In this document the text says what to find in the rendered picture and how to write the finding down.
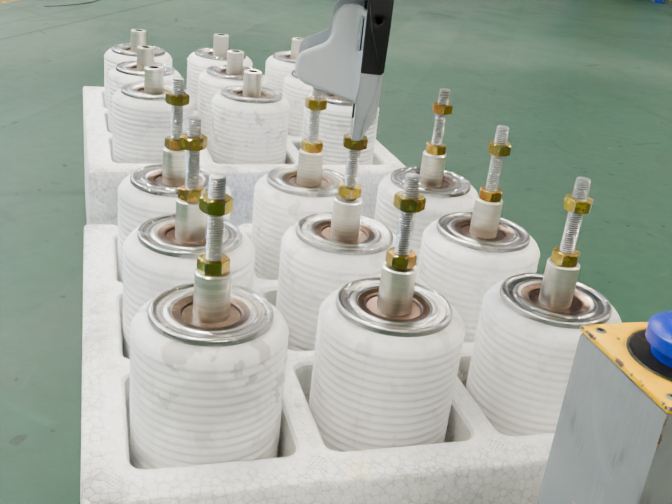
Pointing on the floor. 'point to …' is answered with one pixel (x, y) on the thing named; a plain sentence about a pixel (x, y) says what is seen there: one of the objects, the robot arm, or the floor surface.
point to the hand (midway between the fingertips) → (367, 116)
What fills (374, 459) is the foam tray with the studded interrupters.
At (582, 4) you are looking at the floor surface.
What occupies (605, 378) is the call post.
